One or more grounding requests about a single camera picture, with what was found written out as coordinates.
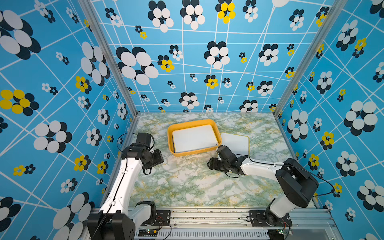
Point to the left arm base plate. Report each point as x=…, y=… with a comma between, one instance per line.
x=161, y=218

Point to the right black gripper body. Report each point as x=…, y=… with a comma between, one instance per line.
x=225, y=164

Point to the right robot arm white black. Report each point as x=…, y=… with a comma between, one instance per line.
x=297, y=184

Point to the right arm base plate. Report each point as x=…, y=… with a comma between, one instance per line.
x=258, y=217

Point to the yellow framed whiteboard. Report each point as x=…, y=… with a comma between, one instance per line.
x=238, y=144
x=195, y=138

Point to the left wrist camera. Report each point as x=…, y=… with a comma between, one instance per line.
x=146, y=139

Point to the left aluminium frame post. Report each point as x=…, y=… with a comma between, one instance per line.
x=102, y=41

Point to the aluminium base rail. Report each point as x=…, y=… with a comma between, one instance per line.
x=230, y=224

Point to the left controller circuit board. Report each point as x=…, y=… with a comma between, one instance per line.
x=148, y=233

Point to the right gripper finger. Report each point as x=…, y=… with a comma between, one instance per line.
x=214, y=162
x=218, y=168

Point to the yellow plastic storage box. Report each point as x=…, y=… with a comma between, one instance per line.
x=191, y=124

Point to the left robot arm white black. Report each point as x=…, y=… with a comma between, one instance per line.
x=115, y=220

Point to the controller circuit board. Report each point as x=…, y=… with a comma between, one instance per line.
x=148, y=233
x=276, y=234

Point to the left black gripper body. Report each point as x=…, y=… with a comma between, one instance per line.
x=151, y=159

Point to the right controller circuit board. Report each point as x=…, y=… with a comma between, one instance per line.
x=276, y=234

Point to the right aluminium frame post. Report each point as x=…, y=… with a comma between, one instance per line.
x=322, y=33

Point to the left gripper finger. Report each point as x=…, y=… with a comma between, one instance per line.
x=154, y=163
x=157, y=155

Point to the aluminium frame post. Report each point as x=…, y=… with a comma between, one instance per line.
x=322, y=33
x=102, y=41

